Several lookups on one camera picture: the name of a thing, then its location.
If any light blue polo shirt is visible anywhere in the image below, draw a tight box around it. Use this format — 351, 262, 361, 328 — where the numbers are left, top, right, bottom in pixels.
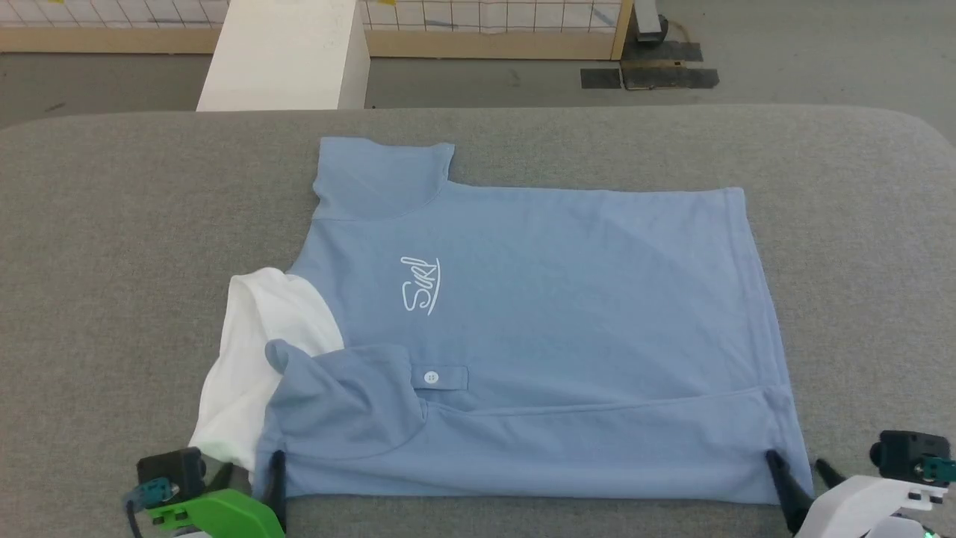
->
188, 136, 815, 505

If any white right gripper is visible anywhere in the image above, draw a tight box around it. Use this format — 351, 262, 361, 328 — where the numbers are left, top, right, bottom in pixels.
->
766, 450, 942, 538

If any dark floor base plate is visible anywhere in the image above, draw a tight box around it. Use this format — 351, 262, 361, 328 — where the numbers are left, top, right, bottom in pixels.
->
620, 0, 720, 91

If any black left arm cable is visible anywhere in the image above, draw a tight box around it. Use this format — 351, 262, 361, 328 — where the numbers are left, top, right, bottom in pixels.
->
125, 478, 181, 525

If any white rectangular box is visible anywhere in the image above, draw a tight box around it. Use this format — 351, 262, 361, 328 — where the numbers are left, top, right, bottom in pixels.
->
196, 0, 371, 112

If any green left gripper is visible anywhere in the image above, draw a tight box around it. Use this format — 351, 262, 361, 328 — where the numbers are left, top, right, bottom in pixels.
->
146, 448, 288, 538

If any wooden frame grid fence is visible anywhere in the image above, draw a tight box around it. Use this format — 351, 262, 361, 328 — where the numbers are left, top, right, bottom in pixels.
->
0, 0, 636, 61

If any grey fabric sofa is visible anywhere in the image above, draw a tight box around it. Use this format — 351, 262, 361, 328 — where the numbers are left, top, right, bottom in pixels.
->
0, 105, 956, 538

